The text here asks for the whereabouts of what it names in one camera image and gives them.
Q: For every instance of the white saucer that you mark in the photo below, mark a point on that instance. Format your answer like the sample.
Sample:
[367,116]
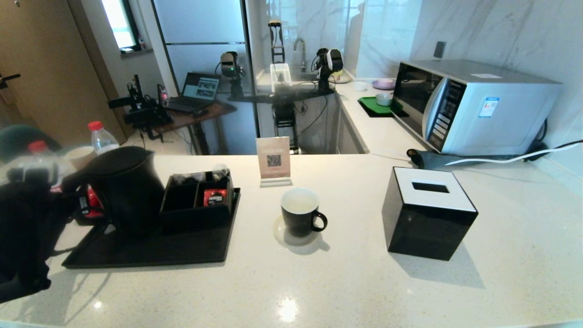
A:
[278,232]

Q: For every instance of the beige round dish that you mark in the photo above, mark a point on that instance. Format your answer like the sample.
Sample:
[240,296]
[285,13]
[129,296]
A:
[342,77]

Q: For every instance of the silver microwave oven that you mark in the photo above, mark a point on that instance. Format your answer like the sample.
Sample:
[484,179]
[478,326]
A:
[501,116]

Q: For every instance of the tall black frame stand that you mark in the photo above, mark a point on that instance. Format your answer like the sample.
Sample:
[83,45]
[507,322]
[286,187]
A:
[276,44]

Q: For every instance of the black electric kettle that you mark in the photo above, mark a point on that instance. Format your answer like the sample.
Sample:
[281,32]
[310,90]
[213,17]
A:
[132,196]

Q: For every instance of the black mug white inside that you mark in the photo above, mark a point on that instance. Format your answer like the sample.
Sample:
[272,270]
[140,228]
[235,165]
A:
[298,223]

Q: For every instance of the black computer mouse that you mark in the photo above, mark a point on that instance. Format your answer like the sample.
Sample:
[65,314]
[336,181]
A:
[200,112]

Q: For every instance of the white sugar sachets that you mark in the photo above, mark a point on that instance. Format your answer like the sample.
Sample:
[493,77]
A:
[186,178]

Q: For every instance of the black laptop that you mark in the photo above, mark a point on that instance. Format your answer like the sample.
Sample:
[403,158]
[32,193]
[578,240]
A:
[200,89]

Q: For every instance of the water bottle red cap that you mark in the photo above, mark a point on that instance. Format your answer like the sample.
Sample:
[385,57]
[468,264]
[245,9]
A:
[38,148]
[102,139]

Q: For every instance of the red toy apple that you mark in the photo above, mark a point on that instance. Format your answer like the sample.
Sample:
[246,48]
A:
[94,200]

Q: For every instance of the window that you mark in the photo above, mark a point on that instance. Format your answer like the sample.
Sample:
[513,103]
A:
[118,23]

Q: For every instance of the purple plate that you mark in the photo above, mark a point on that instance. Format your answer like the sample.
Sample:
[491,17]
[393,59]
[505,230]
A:
[383,84]

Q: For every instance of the small white bowl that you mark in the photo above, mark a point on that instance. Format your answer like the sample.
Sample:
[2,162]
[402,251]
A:
[359,85]

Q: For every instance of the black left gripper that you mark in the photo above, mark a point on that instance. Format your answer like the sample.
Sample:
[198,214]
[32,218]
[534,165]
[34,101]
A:
[63,207]

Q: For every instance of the black serving tray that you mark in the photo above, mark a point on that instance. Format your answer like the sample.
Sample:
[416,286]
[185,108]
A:
[159,250]

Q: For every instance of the brown paper cup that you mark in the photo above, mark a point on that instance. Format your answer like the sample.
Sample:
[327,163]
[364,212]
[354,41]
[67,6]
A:
[79,157]

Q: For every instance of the wooden desk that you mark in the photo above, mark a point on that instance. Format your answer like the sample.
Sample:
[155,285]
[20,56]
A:
[214,110]

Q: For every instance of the black tissue box white lid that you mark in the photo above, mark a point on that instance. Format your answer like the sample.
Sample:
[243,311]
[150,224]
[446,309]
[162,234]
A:
[423,228]

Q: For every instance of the grey refrigerator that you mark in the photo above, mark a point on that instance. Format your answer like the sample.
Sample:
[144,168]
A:
[200,27]

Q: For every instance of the red coffee sachet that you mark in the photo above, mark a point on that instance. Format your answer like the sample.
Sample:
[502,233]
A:
[214,197]

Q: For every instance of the QR code sign stand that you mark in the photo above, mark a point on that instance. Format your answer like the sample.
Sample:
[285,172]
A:
[273,159]

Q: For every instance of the green tray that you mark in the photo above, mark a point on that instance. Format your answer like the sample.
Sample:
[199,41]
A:
[371,105]

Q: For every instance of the chrome kitchen faucet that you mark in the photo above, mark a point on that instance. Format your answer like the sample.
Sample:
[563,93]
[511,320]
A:
[303,53]

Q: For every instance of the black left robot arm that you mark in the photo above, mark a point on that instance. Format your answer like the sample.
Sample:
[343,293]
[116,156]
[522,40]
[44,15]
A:
[23,237]

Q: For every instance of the green chair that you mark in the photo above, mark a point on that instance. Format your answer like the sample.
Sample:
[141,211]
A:
[20,139]

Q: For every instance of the dark wall socket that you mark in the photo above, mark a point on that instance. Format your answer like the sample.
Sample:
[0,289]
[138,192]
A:
[440,49]

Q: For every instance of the white dish rack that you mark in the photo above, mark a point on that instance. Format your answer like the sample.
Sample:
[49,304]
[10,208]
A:
[281,74]

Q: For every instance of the black compartment organizer box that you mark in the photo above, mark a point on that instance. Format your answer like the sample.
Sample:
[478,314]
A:
[191,219]

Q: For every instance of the small grey bowl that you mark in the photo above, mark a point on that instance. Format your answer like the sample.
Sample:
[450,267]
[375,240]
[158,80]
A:
[384,99]

